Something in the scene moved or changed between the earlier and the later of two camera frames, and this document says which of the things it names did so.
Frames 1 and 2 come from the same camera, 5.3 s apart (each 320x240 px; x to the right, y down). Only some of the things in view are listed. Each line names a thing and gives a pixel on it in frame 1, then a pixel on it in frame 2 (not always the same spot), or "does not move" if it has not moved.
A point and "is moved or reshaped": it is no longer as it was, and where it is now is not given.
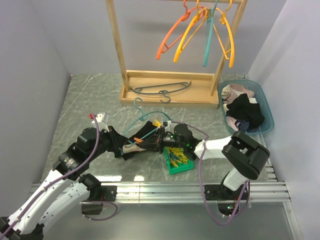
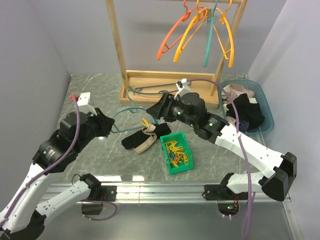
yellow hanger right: [224, 18] does not move
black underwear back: [145, 139] is moved or reshaped
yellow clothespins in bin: [179, 154] does not move
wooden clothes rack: [188, 89] does not move
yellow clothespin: [156, 123] -> [146, 123]
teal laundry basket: [260, 96] does not move
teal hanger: [163, 92] does not move
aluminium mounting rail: [154, 193] does not move
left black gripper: [115, 138] -> [105, 123]
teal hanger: [143, 116] -> [133, 110]
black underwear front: [241, 108] does not move
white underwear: [252, 100] does not move
